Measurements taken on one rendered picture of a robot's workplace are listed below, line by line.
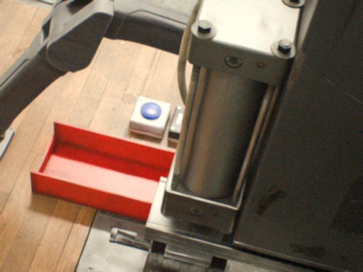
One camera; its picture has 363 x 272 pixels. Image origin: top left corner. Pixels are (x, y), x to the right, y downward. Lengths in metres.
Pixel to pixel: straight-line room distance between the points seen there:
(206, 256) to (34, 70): 0.37
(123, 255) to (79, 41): 0.39
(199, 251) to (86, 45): 0.31
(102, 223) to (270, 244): 0.46
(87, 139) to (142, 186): 0.13
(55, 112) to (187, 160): 0.62
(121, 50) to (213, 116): 0.80
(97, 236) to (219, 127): 0.54
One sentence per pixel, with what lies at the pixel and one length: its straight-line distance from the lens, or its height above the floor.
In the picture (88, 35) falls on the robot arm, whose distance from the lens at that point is 0.91.
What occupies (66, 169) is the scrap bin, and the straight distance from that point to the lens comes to 1.23.
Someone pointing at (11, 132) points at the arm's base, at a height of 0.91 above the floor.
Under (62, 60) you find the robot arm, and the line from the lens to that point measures 0.95.
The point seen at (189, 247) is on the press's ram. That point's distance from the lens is 0.86.
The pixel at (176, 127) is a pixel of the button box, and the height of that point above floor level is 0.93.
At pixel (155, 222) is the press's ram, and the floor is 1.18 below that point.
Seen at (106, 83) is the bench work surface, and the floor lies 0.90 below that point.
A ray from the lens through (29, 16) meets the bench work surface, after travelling 1.51.
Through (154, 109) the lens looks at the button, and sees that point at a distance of 1.28.
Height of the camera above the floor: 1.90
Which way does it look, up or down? 51 degrees down
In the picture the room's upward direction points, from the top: 11 degrees clockwise
